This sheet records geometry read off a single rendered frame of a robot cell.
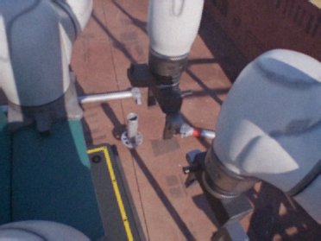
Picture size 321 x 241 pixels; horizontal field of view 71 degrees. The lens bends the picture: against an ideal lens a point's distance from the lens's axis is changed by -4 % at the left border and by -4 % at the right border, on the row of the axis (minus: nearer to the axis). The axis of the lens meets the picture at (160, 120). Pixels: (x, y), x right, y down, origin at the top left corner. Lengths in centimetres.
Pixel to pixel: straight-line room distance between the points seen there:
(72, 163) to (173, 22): 35
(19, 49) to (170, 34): 28
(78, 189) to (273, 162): 37
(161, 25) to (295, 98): 29
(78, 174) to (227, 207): 30
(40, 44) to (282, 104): 42
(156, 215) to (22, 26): 101
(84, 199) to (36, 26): 34
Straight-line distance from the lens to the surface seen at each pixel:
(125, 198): 92
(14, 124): 63
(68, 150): 56
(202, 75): 200
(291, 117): 25
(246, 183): 36
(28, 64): 52
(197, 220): 127
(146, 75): 54
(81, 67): 199
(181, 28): 46
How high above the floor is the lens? 117
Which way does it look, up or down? 49 degrees down
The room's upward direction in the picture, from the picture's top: 9 degrees clockwise
